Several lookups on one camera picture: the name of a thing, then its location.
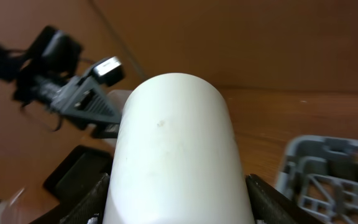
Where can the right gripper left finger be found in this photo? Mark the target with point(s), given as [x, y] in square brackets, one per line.
[85, 209]

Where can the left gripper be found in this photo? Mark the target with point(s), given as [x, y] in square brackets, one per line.
[52, 59]

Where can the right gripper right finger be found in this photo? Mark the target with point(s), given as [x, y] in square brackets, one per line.
[270, 206]

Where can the white cup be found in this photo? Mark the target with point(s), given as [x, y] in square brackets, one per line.
[176, 157]

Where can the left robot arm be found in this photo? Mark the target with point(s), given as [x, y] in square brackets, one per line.
[107, 71]

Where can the grey dishwasher rack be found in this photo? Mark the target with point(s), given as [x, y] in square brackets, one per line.
[320, 175]

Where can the black plastic tray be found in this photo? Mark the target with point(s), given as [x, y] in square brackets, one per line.
[78, 173]

